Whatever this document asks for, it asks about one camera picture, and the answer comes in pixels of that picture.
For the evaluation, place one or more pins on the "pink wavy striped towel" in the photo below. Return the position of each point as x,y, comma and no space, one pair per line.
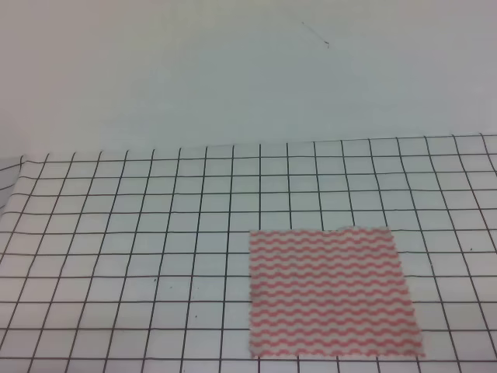
330,293

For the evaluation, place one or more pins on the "white black grid tablecloth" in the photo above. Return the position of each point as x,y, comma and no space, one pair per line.
138,261

